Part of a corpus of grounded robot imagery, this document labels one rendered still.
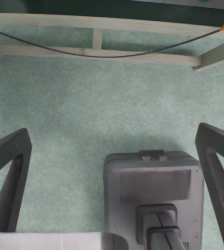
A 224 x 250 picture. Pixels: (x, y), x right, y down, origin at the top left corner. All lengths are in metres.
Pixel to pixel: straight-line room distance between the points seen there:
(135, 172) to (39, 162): 0.61
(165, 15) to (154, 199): 0.86
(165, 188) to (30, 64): 1.02
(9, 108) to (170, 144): 1.00
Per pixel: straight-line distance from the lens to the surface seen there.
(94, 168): 1.39
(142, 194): 1.17
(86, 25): 0.69
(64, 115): 1.35
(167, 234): 1.06
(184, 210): 1.26
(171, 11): 0.64
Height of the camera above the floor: 1.33
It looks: 84 degrees down
